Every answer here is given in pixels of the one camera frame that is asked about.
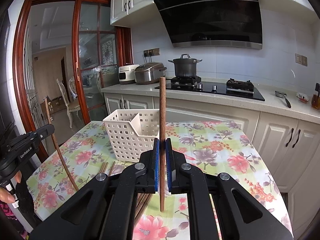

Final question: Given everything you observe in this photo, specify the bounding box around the brown wooden chopstick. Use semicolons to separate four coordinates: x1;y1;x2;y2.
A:
108;161;116;177
44;96;79;191
99;162;108;173
159;77;166;212

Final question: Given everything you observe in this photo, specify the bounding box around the left hand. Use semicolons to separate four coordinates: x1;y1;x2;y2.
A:
0;171;22;204

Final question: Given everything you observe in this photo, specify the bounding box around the white perforated plastic utensil basket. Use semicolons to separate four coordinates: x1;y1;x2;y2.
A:
103;109;159;163

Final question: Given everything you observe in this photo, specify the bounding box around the floral tablecloth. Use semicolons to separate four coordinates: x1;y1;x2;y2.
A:
27;121;293;239

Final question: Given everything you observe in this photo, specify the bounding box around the white ornate dining chair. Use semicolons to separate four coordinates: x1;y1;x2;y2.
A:
56;79;81;129

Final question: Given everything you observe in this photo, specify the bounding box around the silver rice cooker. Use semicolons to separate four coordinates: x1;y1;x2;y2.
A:
135;62;167;85

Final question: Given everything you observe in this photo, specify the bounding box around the white small cooker appliance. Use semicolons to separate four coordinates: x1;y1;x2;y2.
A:
118;64;139;85

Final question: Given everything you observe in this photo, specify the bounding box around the red wooden sliding door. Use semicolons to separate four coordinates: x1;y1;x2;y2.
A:
12;0;134;163

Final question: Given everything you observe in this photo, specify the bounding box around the black gas stove top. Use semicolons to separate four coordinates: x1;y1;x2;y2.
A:
166;76;265;101

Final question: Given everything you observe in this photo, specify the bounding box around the dark stock pot with lid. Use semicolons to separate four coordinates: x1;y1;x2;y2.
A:
168;54;202;78

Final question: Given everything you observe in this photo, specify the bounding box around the small patterned dish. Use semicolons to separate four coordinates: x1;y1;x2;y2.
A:
296;93;309;103

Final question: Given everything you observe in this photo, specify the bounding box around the amber oil bottle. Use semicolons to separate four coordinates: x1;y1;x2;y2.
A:
311;83;320;109

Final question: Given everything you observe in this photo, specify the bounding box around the black range hood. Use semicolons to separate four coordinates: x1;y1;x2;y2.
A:
153;0;263;50

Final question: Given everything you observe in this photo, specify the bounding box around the wall power outlet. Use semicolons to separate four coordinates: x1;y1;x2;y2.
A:
143;48;160;57

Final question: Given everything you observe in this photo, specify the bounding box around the wall switch plate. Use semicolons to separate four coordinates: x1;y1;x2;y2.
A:
295;54;308;67

